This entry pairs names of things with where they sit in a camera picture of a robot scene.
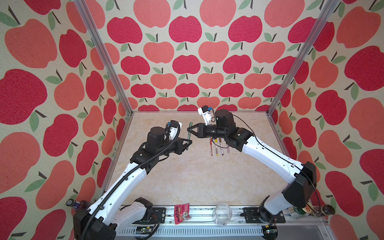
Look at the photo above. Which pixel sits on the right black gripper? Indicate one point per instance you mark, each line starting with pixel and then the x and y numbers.
pixel 200 127

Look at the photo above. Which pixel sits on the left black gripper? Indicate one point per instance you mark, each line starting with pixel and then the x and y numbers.
pixel 179 145

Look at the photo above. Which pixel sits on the red gel pen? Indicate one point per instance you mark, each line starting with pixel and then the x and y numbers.
pixel 211 146

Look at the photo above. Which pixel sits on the white pen brown end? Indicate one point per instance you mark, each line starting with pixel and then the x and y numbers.
pixel 221 146

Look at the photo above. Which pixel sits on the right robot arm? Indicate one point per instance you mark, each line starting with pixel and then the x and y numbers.
pixel 301 178

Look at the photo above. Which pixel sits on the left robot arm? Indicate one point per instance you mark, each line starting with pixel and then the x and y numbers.
pixel 103 219

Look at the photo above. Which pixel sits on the pink snack packet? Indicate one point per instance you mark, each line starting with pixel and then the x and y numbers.
pixel 181 213

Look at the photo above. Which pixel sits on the clear plastic cup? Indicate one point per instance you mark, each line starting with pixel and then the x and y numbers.
pixel 222 214

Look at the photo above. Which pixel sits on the green drink can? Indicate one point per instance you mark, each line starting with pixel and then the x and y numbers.
pixel 299 213

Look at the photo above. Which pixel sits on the purple bottle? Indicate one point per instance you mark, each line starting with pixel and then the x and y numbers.
pixel 74 204

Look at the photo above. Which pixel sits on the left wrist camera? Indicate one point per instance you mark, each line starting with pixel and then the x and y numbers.
pixel 172 130

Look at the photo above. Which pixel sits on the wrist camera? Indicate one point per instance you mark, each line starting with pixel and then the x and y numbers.
pixel 172 130
pixel 205 112

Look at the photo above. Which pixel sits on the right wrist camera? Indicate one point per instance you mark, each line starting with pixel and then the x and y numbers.
pixel 205 112

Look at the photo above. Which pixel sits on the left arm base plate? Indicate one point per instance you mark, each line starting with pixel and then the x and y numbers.
pixel 155 215

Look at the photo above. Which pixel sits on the aluminium front rail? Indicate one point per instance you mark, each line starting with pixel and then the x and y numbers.
pixel 202 227

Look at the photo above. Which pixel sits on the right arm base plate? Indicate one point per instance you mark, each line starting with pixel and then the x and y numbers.
pixel 256 216

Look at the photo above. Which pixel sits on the left aluminium corner post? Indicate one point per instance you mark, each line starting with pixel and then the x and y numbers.
pixel 90 24

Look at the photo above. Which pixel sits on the aluminium corner post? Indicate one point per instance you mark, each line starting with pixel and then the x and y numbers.
pixel 319 25
pixel 90 24

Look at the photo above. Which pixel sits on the right aluminium corner post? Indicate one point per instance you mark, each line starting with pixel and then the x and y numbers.
pixel 319 25

